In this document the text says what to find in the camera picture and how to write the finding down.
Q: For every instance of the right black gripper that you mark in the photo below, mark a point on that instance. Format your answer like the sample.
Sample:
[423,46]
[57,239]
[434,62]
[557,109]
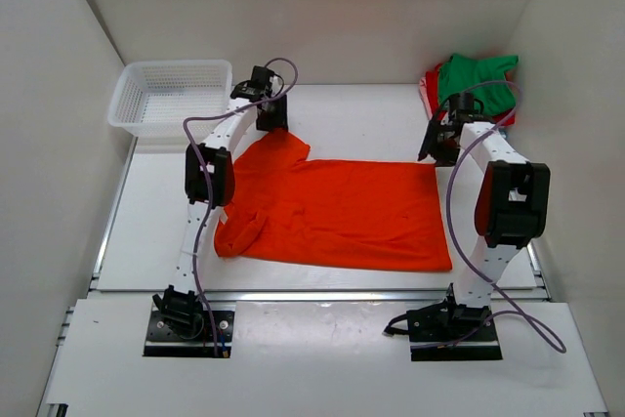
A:
[430,146]

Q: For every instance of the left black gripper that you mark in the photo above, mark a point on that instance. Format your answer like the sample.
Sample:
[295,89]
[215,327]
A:
[279,122]

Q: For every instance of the orange t shirt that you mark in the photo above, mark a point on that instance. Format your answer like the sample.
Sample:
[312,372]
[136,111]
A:
[335,213]

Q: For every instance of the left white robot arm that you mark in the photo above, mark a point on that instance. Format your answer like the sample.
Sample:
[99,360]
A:
[260,101]

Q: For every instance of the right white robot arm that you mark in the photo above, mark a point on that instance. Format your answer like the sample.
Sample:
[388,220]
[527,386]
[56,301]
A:
[511,207]

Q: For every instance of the pink folded t shirt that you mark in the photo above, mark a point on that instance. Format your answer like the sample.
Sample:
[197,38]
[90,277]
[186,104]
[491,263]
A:
[429,107]

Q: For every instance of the red folded t shirt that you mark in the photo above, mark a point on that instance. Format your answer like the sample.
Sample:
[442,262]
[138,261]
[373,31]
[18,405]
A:
[432,76]

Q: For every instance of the green folded t shirt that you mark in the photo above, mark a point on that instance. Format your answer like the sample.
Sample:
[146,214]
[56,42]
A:
[459,73]

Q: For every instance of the white plastic basket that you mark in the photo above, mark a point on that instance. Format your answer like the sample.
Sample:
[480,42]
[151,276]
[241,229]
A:
[152,99]

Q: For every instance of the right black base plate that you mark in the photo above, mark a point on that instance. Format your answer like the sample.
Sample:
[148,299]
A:
[447,331]

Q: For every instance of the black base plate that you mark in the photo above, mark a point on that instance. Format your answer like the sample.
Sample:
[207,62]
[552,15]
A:
[195,336]
[447,331]

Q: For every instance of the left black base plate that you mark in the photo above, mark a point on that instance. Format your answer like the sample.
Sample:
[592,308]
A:
[195,336]

